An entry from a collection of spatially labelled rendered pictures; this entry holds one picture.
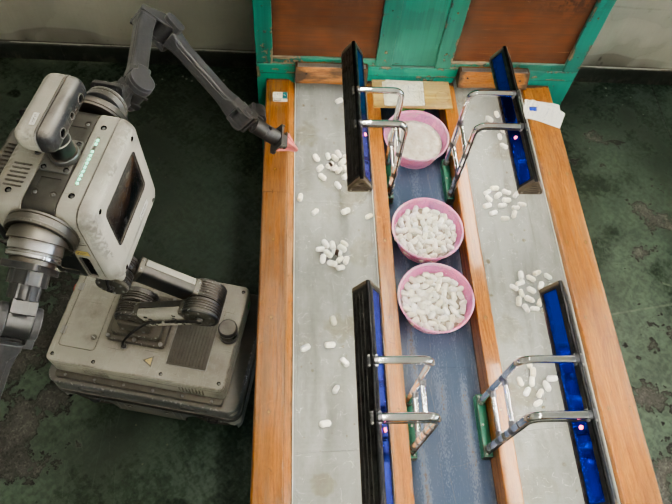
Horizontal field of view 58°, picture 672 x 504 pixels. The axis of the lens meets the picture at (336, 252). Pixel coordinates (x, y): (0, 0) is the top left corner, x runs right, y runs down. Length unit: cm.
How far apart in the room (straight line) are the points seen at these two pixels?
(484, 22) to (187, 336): 166
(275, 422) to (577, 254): 124
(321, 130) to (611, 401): 145
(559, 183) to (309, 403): 130
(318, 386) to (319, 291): 34
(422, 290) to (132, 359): 108
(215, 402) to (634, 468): 142
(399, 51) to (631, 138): 183
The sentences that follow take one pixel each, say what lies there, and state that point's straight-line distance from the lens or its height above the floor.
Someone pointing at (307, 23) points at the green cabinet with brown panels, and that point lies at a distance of 251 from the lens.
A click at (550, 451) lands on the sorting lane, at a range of 209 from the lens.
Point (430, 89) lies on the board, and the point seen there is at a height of 78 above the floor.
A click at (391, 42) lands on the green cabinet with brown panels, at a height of 97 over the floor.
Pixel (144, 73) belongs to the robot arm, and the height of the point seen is 134.
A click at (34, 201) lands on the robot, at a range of 155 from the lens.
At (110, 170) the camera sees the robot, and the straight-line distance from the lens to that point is 156.
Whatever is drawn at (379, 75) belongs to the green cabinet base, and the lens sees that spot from 268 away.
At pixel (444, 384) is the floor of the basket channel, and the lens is 212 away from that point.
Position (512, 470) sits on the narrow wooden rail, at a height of 76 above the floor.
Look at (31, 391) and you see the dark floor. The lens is 297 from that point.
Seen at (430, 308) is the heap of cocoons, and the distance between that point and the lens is 213.
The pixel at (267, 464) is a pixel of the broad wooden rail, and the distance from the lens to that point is 190.
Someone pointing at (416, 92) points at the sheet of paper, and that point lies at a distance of 266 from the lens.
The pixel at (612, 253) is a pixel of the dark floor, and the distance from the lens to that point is 346.
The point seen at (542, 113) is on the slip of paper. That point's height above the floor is 77.
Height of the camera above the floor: 263
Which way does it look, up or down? 60 degrees down
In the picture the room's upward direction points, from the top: 7 degrees clockwise
